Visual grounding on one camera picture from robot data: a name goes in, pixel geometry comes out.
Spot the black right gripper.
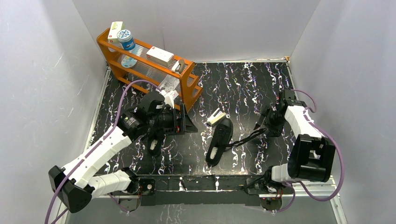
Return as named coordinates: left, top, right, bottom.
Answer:
left=253, top=105, right=287, bottom=137

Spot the black canvas shoe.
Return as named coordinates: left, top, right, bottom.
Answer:
left=147, top=130, right=165, bottom=157
left=205, top=118, right=268, bottom=167

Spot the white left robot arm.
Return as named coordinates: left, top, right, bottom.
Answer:
left=48, top=91, right=198, bottom=213

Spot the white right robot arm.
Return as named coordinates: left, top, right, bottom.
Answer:
left=254, top=90, right=336, bottom=193

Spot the clear plastic packet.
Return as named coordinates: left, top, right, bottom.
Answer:
left=159, top=75, right=179, bottom=93

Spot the white rectangular box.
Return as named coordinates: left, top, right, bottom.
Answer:
left=146, top=46, right=174, bottom=68

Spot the orange wooden shelf rack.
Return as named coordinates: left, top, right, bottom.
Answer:
left=97, top=28, right=203, bottom=110

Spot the light blue round disc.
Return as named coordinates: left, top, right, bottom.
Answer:
left=121, top=56, right=137, bottom=68

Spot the blue lidded round jar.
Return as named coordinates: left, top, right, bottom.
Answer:
left=117, top=29, right=135, bottom=51

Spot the white yellow carton box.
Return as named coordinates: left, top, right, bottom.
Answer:
left=107, top=21, right=124, bottom=44

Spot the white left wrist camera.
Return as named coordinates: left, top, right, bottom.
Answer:
left=160, top=90, right=179, bottom=108

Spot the aluminium frame rail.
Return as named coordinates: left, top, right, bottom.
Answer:
left=62, top=175, right=341, bottom=200

